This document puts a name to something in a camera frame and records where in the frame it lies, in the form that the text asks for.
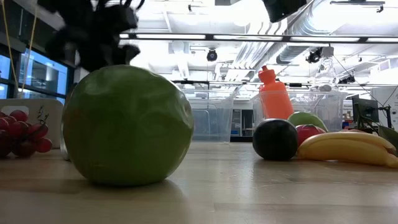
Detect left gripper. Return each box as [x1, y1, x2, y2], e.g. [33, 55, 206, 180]
[37, 0, 146, 73]

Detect green apple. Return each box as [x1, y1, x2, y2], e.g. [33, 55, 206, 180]
[62, 64, 195, 187]

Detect coral plastic squeeze bottle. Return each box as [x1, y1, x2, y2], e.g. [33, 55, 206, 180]
[257, 65, 295, 121]

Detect red grape bunch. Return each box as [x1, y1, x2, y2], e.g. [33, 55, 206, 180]
[0, 105, 53, 158]

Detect clear plastic storage bin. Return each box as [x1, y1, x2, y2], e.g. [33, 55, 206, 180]
[182, 88, 239, 144]
[251, 90, 348, 133]

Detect red apple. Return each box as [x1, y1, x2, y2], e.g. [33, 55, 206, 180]
[295, 124, 326, 147]

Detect small dark green watermelon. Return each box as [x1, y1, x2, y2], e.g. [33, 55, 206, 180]
[252, 118, 299, 162]

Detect yellow banana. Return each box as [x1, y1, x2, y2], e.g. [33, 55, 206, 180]
[297, 131, 398, 169]

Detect clear tray with cans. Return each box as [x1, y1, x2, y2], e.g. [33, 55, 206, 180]
[0, 98, 65, 149]

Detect green pear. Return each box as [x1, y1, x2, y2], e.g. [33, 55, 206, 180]
[287, 111, 329, 133]

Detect black computer monitor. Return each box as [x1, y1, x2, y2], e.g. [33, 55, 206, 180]
[352, 96, 380, 124]

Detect yellow extension cable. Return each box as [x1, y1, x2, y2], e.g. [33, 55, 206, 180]
[1, 0, 40, 100]

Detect black aluminium table frame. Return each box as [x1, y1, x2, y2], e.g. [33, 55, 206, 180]
[229, 136, 257, 143]

